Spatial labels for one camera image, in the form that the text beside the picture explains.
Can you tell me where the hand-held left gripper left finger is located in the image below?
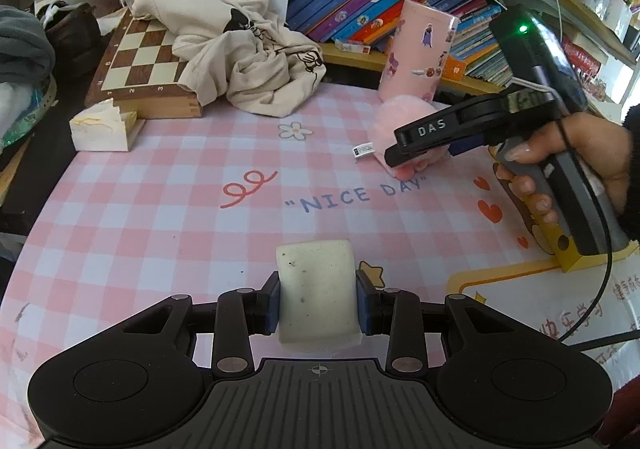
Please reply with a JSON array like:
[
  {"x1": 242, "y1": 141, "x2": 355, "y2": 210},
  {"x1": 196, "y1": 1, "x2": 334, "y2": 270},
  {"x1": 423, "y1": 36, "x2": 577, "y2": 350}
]
[{"x1": 121, "y1": 271, "x2": 282, "y2": 378}]

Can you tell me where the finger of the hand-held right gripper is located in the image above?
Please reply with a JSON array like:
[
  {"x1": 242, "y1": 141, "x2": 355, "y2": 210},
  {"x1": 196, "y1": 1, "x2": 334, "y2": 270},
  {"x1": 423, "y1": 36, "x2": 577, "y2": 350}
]
[
  {"x1": 384, "y1": 96, "x2": 512, "y2": 171},
  {"x1": 447, "y1": 132, "x2": 494, "y2": 157}
]

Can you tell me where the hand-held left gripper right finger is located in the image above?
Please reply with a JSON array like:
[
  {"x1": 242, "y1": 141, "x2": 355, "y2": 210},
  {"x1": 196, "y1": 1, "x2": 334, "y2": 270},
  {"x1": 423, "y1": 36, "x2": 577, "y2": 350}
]
[{"x1": 355, "y1": 270, "x2": 522, "y2": 378}]

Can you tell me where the pink plush toy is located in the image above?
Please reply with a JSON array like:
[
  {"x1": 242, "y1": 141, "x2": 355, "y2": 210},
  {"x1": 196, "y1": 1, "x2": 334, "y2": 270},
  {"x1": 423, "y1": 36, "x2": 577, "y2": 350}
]
[{"x1": 352, "y1": 96, "x2": 453, "y2": 180}]

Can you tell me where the white charger block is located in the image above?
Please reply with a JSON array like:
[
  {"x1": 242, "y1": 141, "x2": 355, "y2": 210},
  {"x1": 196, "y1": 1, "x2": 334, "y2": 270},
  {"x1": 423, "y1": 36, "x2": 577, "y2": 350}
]
[{"x1": 276, "y1": 239, "x2": 363, "y2": 355}]

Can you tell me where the yellow cardboard box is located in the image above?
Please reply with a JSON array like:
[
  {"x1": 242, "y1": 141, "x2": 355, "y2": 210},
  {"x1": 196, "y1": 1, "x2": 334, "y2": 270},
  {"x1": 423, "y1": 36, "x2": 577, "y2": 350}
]
[{"x1": 495, "y1": 164, "x2": 640, "y2": 273}]

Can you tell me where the pink checked desktop mat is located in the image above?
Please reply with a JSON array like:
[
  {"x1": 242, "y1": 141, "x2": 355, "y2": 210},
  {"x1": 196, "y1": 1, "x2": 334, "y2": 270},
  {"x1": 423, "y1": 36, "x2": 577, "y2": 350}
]
[{"x1": 0, "y1": 82, "x2": 640, "y2": 430}]

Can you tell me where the person's right hand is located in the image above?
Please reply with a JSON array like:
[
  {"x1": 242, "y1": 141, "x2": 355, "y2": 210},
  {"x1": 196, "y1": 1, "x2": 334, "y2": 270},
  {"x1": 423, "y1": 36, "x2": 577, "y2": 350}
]
[{"x1": 494, "y1": 112, "x2": 635, "y2": 226}]

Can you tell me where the small orange box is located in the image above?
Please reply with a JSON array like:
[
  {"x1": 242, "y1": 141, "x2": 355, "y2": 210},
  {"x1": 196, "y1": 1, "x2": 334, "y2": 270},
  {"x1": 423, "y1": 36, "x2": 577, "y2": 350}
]
[{"x1": 441, "y1": 54, "x2": 468, "y2": 80}]

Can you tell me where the pink sticker-covered cylinder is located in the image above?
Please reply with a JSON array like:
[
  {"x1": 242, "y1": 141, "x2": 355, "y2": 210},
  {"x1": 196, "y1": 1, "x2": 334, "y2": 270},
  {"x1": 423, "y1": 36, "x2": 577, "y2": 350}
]
[{"x1": 377, "y1": 0, "x2": 461, "y2": 105}]

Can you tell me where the white pen cup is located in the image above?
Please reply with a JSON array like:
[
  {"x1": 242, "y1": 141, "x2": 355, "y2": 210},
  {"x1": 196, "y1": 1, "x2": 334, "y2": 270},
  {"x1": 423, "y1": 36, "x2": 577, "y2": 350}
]
[{"x1": 602, "y1": 0, "x2": 633, "y2": 42}]

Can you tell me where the flat white card box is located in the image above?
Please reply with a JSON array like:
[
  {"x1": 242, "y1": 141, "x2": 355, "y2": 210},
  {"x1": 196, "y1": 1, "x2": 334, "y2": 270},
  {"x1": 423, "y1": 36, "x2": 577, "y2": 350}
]
[{"x1": 334, "y1": 39, "x2": 373, "y2": 55}]

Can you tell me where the white writing mat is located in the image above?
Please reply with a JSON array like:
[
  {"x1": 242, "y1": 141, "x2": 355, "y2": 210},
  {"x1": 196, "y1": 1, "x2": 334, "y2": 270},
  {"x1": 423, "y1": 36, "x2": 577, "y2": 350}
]
[{"x1": 445, "y1": 249, "x2": 640, "y2": 380}]

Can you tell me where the row of colourful books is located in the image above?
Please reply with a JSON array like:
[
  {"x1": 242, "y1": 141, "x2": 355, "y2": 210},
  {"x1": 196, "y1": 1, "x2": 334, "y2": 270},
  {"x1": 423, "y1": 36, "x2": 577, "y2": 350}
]
[{"x1": 286, "y1": 0, "x2": 516, "y2": 87}]

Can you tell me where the beige cloth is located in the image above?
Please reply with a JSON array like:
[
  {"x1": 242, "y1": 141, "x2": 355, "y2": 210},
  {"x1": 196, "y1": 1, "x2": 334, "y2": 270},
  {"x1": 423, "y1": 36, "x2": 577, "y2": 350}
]
[{"x1": 122, "y1": 0, "x2": 327, "y2": 118}]

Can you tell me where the white tissue block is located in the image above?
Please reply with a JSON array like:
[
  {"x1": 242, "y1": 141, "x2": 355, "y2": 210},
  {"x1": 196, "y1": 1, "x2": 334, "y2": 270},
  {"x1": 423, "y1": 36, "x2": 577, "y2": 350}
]
[{"x1": 69, "y1": 98, "x2": 147, "y2": 152}]

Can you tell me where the wooden chessboard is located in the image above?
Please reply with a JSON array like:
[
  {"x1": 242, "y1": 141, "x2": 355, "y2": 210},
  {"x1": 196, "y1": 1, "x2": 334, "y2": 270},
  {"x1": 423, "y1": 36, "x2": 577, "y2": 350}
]
[{"x1": 84, "y1": 9, "x2": 203, "y2": 120}]

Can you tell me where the person's red clothing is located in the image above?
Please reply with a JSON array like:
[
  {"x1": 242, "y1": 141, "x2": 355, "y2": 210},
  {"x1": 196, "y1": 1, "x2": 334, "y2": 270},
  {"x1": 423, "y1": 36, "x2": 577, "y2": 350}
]
[{"x1": 597, "y1": 369, "x2": 640, "y2": 449}]

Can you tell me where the iridescent plastic bag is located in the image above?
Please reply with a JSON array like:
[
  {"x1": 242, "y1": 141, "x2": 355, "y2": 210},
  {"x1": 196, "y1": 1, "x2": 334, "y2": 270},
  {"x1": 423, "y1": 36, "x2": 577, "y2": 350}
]
[{"x1": 0, "y1": 79, "x2": 58, "y2": 150}]

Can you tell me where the black bag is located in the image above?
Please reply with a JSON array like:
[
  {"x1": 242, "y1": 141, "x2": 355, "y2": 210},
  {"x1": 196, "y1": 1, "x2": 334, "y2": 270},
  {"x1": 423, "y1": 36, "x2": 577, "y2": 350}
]
[{"x1": 37, "y1": 0, "x2": 103, "y2": 62}]

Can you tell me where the grey blanket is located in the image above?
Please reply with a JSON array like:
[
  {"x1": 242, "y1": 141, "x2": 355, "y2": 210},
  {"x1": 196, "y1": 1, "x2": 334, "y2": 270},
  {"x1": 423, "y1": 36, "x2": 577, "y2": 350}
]
[{"x1": 0, "y1": 5, "x2": 56, "y2": 85}]

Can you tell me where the black cable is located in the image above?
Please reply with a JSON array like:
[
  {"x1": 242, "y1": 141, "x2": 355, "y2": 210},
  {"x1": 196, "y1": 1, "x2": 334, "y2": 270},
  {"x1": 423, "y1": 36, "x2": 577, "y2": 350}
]
[{"x1": 555, "y1": 239, "x2": 640, "y2": 346}]

